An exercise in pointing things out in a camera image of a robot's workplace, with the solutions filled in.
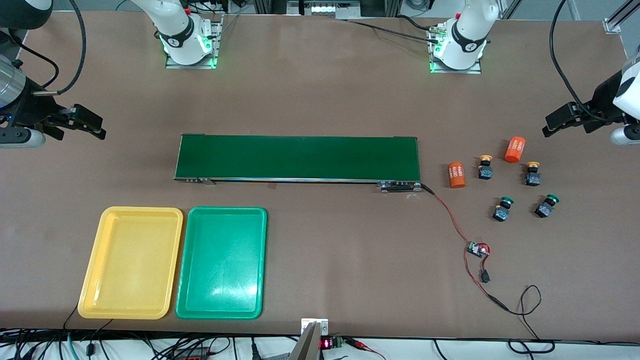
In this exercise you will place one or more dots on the aluminium profile bar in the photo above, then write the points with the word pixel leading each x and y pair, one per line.
pixel 615 24

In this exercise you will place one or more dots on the small green circuit board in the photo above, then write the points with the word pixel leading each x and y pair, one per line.
pixel 476 248

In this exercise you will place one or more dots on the green plastic tray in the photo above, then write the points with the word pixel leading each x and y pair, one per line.
pixel 222 262

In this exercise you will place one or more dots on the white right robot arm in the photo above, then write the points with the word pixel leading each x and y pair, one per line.
pixel 177 30

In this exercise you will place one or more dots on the yellow push button switch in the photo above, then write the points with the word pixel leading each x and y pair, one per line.
pixel 484 171
pixel 532 177

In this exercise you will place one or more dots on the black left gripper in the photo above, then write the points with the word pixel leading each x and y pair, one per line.
pixel 601 107

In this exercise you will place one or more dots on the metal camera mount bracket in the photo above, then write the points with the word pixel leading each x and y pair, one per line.
pixel 314 340

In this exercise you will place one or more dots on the small black plug connector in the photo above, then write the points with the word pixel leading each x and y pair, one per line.
pixel 484 276

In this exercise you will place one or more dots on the green conveyor belt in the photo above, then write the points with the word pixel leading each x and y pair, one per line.
pixel 300 157

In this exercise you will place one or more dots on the white power strip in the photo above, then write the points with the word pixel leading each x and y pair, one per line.
pixel 325 7

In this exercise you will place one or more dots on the orange black power strip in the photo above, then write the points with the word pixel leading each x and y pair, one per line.
pixel 192 354

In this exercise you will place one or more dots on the orange printed cylinder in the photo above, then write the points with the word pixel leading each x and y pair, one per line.
pixel 515 149
pixel 456 175

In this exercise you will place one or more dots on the green push button switch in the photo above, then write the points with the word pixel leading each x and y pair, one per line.
pixel 545 207
pixel 501 212

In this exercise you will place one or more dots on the brown tape patch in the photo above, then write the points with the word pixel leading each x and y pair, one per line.
pixel 272 186

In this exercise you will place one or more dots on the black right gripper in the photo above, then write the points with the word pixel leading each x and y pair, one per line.
pixel 31 110

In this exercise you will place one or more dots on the red digit display module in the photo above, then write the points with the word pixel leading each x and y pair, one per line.
pixel 327 343

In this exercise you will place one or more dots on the red test lead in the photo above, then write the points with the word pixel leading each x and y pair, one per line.
pixel 362 345

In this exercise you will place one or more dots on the yellow plastic tray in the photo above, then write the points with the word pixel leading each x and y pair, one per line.
pixel 132 262

